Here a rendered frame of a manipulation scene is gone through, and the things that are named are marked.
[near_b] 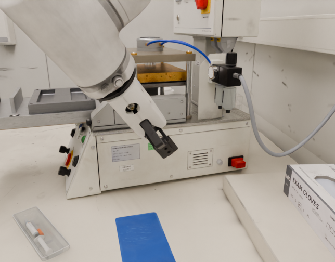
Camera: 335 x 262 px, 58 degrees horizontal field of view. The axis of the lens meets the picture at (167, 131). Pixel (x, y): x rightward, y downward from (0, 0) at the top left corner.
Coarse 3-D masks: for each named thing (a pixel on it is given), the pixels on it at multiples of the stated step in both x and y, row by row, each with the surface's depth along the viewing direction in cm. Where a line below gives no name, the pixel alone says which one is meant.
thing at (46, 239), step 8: (32, 208) 72; (16, 216) 69; (24, 216) 69; (32, 216) 69; (40, 216) 69; (24, 224) 66; (32, 224) 66; (40, 224) 66; (48, 224) 66; (32, 232) 63; (40, 232) 63; (48, 232) 63; (56, 232) 63; (32, 240) 61; (40, 240) 61; (48, 240) 61; (56, 240) 61; (64, 240) 61; (40, 248) 59; (48, 248) 59; (56, 248) 59
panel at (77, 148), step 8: (88, 128) 81; (72, 136) 102; (88, 136) 78; (72, 144) 98; (80, 144) 85; (72, 152) 92; (80, 152) 81; (80, 160) 79; (72, 168) 84; (72, 176) 80
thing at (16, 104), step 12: (12, 96) 77; (0, 108) 82; (12, 108) 77; (24, 108) 82; (0, 120) 73; (12, 120) 74; (24, 120) 75; (36, 120) 76; (48, 120) 77; (60, 120) 78; (72, 120) 79; (84, 120) 80
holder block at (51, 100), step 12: (36, 96) 84; (48, 96) 91; (60, 96) 84; (72, 96) 91; (84, 96) 91; (36, 108) 76; (48, 108) 77; (60, 108) 78; (72, 108) 79; (84, 108) 80
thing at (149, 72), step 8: (144, 64) 99; (152, 64) 90; (160, 64) 99; (168, 64) 99; (144, 72) 83; (152, 72) 83; (160, 72) 83; (168, 72) 83; (176, 72) 84; (184, 72) 85; (144, 80) 82; (152, 80) 83; (160, 80) 83; (168, 80) 84; (176, 80) 85; (184, 80) 86
